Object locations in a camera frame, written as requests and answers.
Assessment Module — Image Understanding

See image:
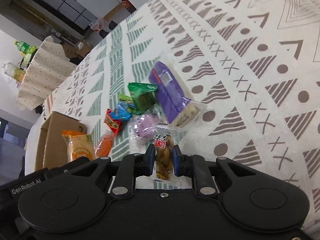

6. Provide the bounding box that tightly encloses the clear pickled snack packet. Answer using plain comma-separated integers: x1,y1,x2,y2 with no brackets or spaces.
153,124,184,185

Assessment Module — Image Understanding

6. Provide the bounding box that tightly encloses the purple cracker package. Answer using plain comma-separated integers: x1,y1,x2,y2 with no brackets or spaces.
149,61,200,128

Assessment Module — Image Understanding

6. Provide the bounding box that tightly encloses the light purple snack packet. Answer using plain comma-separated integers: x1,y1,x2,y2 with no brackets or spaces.
129,114,161,148

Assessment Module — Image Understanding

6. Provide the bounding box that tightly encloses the brown cardboard box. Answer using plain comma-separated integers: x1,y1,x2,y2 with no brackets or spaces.
35,112,87,171

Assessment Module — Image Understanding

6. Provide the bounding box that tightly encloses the orange biscuit packet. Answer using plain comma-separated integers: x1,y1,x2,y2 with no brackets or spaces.
61,130,95,162

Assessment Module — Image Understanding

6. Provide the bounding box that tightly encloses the pink sausage snack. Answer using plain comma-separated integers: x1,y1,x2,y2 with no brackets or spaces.
95,131,114,158

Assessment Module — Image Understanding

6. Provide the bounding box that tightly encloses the red candy wrapper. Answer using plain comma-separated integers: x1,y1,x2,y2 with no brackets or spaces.
104,108,121,137

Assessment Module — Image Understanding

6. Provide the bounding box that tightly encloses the blue snack packet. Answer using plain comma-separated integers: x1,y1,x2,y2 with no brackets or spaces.
109,101,132,121

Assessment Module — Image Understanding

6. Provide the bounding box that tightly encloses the dark green snack packet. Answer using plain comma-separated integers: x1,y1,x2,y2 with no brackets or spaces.
127,82,158,115

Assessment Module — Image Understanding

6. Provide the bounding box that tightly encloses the patterned white bed blanket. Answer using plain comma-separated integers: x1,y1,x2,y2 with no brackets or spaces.
29,0,319,234

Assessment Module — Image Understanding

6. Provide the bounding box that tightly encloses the dotted cream tablecloth table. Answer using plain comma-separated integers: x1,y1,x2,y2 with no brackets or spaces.
17,36,76,111

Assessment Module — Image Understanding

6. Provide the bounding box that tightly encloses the small cardboard box on floor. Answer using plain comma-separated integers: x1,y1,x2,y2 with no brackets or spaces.
76,40,93,57

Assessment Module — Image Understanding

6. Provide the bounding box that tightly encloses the clear juice bottle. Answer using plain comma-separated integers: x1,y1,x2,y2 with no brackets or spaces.
3,62,25,83

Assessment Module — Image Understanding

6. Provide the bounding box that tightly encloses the water bottle pack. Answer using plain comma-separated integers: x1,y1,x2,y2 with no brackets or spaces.
89,18,106,33

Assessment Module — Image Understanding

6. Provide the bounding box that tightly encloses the green soda bottle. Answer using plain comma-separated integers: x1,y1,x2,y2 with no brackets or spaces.
14,41,37,55

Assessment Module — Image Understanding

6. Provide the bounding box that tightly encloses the black framed glass door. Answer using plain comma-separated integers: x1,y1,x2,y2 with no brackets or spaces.
32,0,96,35

